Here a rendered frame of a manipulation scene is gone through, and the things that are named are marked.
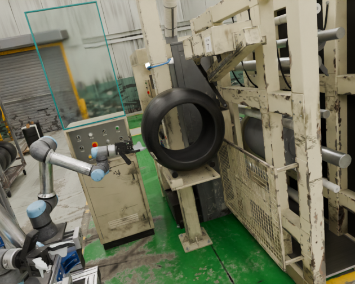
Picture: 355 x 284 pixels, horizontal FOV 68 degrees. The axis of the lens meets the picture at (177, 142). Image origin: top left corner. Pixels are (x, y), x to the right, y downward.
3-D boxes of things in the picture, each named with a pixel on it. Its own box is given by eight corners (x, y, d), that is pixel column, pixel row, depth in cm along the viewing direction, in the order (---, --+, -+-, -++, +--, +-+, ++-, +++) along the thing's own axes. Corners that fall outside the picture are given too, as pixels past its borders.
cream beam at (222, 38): (185, 61, 201) (181, 40, 197) (215, 54, 205) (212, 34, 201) (213, 55, 144) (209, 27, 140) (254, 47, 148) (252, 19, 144)
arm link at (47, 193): (33, 216, 179) (30, 139, 164) (43, 205, 193) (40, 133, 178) (52, 217, 180) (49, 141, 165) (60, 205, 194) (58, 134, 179)
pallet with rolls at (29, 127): (26, 147, 822) (17, 124, 800) (53, 140, 846) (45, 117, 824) (19, 157, 713) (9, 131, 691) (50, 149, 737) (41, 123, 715)
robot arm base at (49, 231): (31, 245, 168) (26, 232, 165) (38, 231, 182) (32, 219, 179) (56, 238, 171) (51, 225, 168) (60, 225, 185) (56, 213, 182)
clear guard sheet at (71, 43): (63, 129, 229) (24, 12, 201) (125, 115, 239) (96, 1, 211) (63, 130, 227) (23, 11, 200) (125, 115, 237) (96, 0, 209)
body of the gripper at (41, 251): (56, 263, 103) (30, 263, 107) (50, 244, 102) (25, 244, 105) (41, 277, 96) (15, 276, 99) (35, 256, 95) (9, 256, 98)
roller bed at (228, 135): (209, 141, 238) (204, 110, 229) (224, 137, 241) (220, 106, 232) (217, 147, 219) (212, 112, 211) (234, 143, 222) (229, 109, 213)
